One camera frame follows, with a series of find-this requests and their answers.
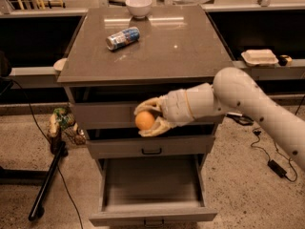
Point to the small white dish on rail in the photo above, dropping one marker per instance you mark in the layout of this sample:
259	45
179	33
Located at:
59	64

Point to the wire basket with toy fruit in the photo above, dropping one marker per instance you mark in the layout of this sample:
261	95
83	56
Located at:
62	121

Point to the grey top drawer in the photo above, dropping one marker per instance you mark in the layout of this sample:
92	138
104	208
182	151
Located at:
109	107

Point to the black metal stand leg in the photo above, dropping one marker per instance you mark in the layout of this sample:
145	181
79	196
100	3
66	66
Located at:
37	209

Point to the grey middle drawer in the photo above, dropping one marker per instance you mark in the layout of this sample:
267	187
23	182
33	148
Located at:
127	142

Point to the blue silver soda can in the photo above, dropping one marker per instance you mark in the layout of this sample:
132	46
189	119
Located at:
123	38

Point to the white ceramic bowl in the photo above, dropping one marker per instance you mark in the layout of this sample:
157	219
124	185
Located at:
139	8

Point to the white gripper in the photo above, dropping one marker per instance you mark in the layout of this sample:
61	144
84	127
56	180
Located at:
174	107

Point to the small black yellow object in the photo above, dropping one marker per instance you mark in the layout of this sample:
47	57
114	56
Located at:
285	60

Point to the grey bottom drawer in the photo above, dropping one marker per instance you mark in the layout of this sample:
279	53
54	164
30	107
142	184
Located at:
151	191

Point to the grey drawer cabinet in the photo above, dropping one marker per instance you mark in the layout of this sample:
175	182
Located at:
176	45

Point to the white foam takeout container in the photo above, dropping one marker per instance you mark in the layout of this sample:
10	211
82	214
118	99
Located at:
259	57

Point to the orange fruit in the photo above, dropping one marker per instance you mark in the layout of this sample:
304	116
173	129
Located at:
144	120

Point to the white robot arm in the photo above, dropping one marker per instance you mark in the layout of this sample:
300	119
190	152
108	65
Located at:
232	89

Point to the grey drawer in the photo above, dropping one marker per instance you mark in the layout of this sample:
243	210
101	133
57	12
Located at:
109	107
127	142
151	191

